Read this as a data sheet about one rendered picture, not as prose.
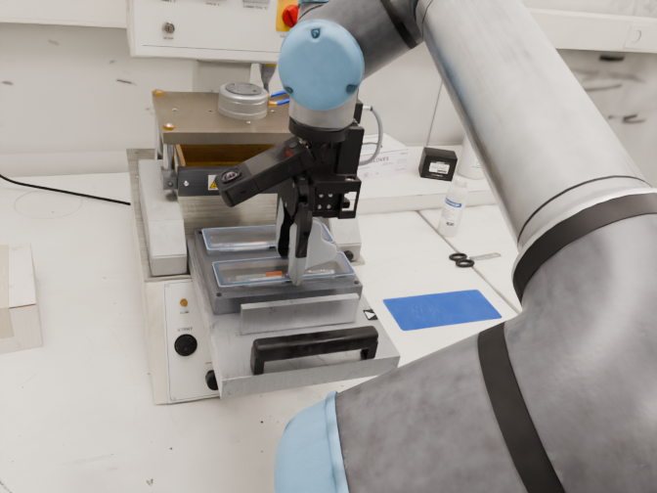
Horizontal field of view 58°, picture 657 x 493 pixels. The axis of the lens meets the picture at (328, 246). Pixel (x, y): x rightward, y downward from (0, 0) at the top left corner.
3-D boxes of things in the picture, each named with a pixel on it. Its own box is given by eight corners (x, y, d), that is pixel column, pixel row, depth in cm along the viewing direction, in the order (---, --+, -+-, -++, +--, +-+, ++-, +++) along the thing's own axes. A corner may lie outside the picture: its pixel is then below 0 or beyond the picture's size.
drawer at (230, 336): (186, 260, 90) (186, 215, 86) (322, 250, 98) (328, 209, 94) (220, 404, 67) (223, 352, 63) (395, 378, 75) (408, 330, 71)
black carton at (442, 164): (417, 168, 167) (422, 146, 164) (449, 172, 168) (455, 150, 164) (419, 177, 162) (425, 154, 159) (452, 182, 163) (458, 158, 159)
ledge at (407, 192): (258, 166, 165) (259, 151, 163) (502, 156, 197) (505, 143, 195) (293, 220, 142) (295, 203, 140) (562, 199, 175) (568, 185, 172)
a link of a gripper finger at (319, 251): (337, 291, 76) (342, 221, 73) (293, 294, 74) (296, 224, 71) (329, 281, 79) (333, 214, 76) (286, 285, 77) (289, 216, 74)
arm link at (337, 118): (302, 94, 63) (282, 70, 69) (297, 135, 65) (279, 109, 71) (368, 96, 65) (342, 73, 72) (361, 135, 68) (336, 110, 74)
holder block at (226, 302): (195, 245, 87) (195, 229, 86) (323, 237, 94) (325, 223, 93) (213, 315, 75) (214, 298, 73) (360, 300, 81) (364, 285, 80)
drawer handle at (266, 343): (249, 363, 68) (251, 336, 66) (369, 347, 73) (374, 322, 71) (253, 376, 67) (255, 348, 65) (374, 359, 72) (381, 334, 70)
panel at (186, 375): (167, 403, 89) (160, 281, 87) (352, 376, 100) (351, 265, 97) (168, 408, 87) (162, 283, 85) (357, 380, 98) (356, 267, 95)
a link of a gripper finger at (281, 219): (316, 257, 84) (329, 209, 77) (276, 260, 82) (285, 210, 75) (310, 242, 86) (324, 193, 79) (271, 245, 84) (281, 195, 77)
